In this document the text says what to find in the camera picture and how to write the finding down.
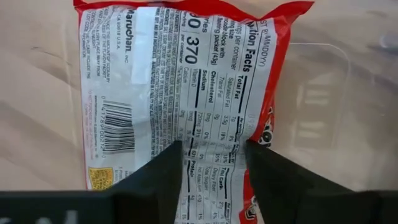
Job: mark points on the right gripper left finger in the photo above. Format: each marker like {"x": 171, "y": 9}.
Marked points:
{"x": 149, "y": 196}

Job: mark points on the red yellow Maruchan ramen packet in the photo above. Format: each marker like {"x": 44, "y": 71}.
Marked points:
{"x": 186, "y": 77}

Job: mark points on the clear plastic bin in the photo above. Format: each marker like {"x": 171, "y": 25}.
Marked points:
{"x": 320, "y": 109}

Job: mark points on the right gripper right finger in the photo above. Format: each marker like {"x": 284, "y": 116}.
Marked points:
{"x": 280, "y": 189}

